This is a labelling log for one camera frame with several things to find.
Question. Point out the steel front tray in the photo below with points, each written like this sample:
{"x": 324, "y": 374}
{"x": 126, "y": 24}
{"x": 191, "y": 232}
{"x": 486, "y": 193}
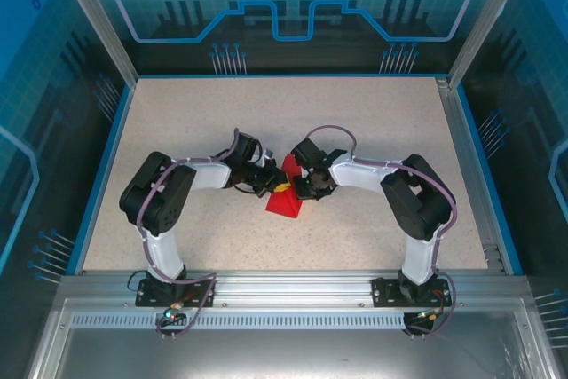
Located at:
{"x": 288, "y": 357}

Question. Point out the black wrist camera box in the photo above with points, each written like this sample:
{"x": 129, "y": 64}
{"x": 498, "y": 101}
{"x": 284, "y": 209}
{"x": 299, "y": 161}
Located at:
{"x": 246, "y": 146}
{"x": 308, "y": 152}

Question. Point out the aluminium frame post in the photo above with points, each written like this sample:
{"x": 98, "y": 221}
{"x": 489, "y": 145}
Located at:
{"x": 488, "y": 19}
{"x": 97, "y": 24}

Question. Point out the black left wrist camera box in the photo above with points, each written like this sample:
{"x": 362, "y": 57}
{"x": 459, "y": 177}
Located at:
{"x": 246, "y": 146}

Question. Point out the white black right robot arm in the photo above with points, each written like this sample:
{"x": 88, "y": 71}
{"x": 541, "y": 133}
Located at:
{"x": 359, "y": 175}

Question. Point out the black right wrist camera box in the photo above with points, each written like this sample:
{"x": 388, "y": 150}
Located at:
{"x": 308, "y": 152}

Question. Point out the aluminium mounting rail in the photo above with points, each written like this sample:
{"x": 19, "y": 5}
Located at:
{"x": 288, "y": 288}

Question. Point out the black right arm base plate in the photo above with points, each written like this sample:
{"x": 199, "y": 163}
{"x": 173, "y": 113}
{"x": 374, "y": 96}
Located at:
{"x": 386, "y": 292}

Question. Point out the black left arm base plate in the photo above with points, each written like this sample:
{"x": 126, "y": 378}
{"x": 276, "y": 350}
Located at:
{"x": 151, "y": 294}

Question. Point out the red cloth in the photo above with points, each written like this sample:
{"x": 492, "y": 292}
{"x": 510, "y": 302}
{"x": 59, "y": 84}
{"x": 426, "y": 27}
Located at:
{"x": 286, "y": 206}

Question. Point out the aluminium side rail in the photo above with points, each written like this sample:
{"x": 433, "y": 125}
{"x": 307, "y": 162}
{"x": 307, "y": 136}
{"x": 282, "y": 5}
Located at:
{"x": 470, "y": 175}

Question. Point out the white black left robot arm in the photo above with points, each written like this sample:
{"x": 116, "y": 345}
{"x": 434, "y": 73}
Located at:
{"x": 208, "y": 177}

